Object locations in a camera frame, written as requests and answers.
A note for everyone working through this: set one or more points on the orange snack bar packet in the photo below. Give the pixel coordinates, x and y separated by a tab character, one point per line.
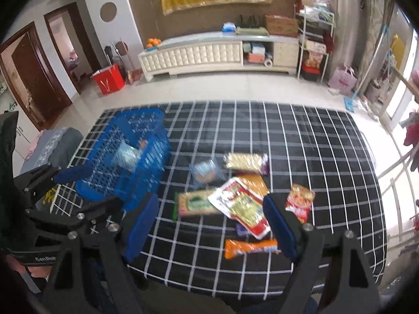
250	248

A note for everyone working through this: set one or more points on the blue plate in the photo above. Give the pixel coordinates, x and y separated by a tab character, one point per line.
151	49

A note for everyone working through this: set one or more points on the brown cardboard box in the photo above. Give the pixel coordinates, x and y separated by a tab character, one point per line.
281	26

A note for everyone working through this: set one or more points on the green cracker packet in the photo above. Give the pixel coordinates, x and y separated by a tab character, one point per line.
196	204

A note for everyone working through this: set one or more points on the blue plastic basket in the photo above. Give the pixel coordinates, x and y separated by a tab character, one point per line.
154	157

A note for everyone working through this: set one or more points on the white metal rack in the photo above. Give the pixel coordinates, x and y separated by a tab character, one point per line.
330	39

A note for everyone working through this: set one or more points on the dark wooden door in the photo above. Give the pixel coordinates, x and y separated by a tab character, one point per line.
32	78

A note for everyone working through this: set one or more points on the patterned curtain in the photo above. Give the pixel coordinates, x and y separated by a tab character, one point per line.
373	32

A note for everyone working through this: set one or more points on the red dustpan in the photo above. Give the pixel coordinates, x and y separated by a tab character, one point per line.
134	76

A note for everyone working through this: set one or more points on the brown round wall decoration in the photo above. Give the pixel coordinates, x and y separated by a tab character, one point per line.
108	12

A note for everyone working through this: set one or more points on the dark wooden door frame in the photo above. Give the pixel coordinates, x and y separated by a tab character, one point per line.
86	39

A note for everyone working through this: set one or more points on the green folded cloth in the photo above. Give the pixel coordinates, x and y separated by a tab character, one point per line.
252	31

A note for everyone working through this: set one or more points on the grey upholstered seat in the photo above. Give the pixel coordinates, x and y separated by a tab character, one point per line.
55	147

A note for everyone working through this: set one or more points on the white padded tv cabinet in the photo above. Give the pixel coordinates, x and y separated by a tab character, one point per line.
196	55

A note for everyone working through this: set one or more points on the yellow cracker packet purple end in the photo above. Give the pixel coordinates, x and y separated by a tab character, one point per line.
245	163

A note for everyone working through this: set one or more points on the red gift bag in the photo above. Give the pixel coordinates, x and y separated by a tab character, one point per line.
109	80

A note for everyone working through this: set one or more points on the blue mop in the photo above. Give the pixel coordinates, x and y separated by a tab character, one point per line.
350	104

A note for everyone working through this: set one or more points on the white paper roll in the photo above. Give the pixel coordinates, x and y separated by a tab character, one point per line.
268	62

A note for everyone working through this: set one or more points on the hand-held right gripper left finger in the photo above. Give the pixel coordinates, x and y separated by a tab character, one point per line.
144	225

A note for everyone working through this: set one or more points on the black yellow printed bag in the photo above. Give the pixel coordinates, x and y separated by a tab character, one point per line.
49	197

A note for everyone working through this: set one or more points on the large red white snack packet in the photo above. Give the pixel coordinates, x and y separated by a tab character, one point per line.
242	209

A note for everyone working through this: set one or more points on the small red orange snack packet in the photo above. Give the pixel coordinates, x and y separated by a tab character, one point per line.
299	201

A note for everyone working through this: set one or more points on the blue tissue box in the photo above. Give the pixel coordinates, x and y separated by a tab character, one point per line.
229	28

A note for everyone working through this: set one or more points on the clear round cracker packet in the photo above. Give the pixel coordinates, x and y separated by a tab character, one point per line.
204	171
123	157

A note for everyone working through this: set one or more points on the pile of oranges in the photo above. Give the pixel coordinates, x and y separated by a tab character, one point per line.
154	42

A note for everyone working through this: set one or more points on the purple snack packet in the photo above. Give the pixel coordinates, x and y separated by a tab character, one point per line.
241	229

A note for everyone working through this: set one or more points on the black white checked tablecloth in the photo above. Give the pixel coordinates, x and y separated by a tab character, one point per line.
294	137

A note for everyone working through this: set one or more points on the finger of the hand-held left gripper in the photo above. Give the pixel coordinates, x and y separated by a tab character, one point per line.
72	173
98	207

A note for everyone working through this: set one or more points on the pink paper bag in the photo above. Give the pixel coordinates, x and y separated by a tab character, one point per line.
342	80

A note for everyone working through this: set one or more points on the orange box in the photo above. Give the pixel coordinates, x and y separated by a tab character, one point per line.
255	58

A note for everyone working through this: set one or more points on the black bin with brooms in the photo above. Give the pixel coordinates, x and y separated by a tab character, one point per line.
114	57

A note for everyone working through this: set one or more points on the person's left hand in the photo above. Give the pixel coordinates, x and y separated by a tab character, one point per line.
36	272

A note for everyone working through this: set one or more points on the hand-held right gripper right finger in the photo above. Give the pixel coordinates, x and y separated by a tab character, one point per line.
278	229

